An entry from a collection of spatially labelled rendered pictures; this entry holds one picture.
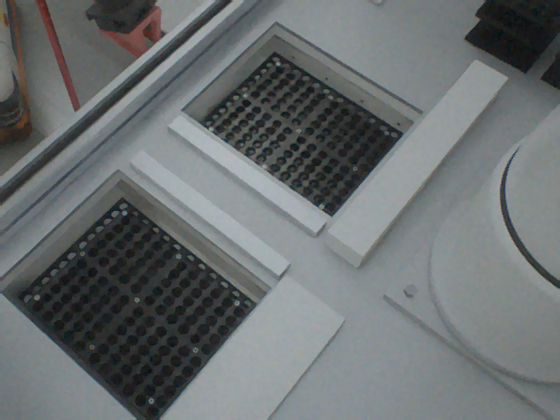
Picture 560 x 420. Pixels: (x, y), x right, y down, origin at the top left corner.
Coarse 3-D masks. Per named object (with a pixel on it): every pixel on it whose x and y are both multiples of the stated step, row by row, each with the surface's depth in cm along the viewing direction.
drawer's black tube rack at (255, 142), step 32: (256, 96) 96; (288, 96) 96; (320, 96) 96; (224, 128) 90; (256, 128) 90; (288, 128) 90; (320, 128) 90; (352, 128) 90; (256, 160) 88; (288, 160) 88; (320, 160) 88; (352, 160) 91; (320, 192) 85; (352, 192) 85
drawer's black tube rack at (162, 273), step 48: (96, 240) 82; (144, 240) 85; (48, 288) 79; (96, 288) 82; (144, 288) 79; (192, 288) 79; (96, 336) 76; (144, 336) 76; (192, 336) 79; (144, 384) 74
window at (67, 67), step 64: (0, 0) 57; (64, 0) 64; (128, 0) 71; (192, 0) 82; (0, 64) 62; (64, 64) 69; (128, 64) 79; (0, 128) 67; (64, 128) 76; (0, 192) 74
